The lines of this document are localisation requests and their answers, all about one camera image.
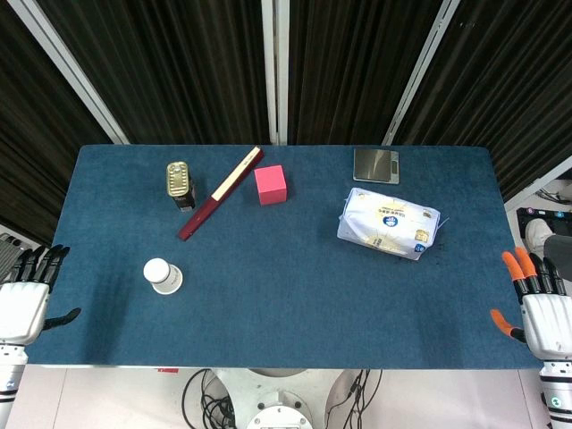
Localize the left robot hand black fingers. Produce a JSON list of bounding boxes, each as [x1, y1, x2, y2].
[[0, 244, 82, 346]]

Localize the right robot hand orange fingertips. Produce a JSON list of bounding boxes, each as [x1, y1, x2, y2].
[[490, 246, 572, 361]]

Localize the white paper cup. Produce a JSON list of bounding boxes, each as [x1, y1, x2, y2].
[[142, 257, 184, 297]]

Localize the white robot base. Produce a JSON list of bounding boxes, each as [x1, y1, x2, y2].
[[214, 367, 358, 429]]

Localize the grey ribbed object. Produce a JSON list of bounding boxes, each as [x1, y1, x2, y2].
[[0, 231, 26, 273]]

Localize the dark trouser leg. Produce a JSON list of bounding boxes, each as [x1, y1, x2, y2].
[[543, 233, 572, 283]]

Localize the white shoe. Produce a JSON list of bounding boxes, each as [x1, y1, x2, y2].
[[525, 217, 559, 254]]

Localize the black floor device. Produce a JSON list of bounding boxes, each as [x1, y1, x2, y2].
[[516, 205, 572, 236]]

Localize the white tissue pack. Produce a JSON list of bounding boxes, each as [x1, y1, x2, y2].
[[336, 187, 450, 262]]

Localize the gold-top tin can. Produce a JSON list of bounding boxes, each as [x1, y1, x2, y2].
[[165, 161, 197, 212]]

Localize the dark red folded fan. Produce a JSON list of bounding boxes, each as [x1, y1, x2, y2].
[[177, 146, 265, 242]]

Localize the silver kitchen scale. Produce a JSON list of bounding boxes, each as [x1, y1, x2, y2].
[[352, 147, 400, 185]]

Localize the blue table cloth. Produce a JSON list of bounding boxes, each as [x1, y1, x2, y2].
[[26, 143, 547, 370]]

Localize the pink cube block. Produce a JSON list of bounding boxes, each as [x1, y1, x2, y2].
[[253, 164, 289, 206]]

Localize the black pleated curtain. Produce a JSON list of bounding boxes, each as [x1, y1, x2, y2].
[[0, 0, 572, 245]]

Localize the white metal frame post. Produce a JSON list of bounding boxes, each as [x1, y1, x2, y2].
[[382, 0, 467, 146], [503, 154, 572, 207], [260, 0, 290, 145], [7, 0, 130, 145]]

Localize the black cable bundle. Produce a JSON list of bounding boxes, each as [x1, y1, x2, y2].
[[324, 368, 385, 429], [181, 368, 236, 429]]

